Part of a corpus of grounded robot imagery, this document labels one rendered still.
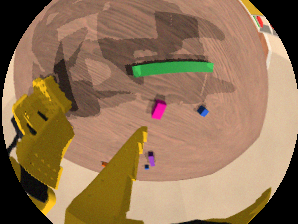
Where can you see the magenta rod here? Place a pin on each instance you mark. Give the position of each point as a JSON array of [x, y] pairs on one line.
[[158, 109]]

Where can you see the green rod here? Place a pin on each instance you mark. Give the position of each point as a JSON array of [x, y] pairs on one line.
[[171, 67]]

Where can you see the purple rod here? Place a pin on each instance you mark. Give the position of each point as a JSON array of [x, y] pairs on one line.
[[151, 158]]

